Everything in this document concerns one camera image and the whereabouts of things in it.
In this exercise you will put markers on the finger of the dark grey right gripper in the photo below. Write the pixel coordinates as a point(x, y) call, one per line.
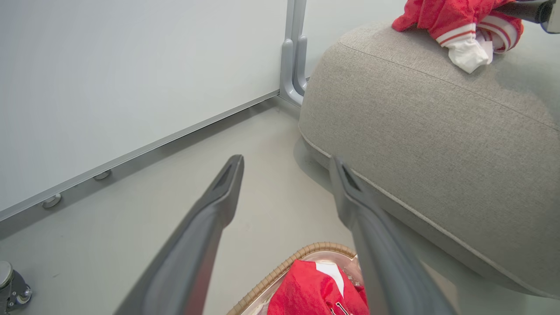
point(385, 262)

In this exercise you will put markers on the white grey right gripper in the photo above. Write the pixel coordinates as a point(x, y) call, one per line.
point(552, 16)

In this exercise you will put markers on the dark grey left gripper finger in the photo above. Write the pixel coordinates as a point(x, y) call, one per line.
point(192, 253)

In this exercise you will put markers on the grey partition levelling foot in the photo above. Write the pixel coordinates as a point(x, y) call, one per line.
point(51, 201)
point(102, 175)

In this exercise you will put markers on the red white garment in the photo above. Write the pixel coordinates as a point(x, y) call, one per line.
point(313, 291)

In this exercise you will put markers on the grey caster wheel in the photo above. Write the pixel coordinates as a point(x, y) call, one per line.
point(13, 288)

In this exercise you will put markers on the red white jacket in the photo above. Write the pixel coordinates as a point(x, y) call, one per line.
point(459, 26)

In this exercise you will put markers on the grey metal partition post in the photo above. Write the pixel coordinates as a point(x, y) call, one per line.
point(294, 52)

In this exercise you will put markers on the woven rim laundry basket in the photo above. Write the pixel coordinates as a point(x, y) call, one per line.
point(280, 273)

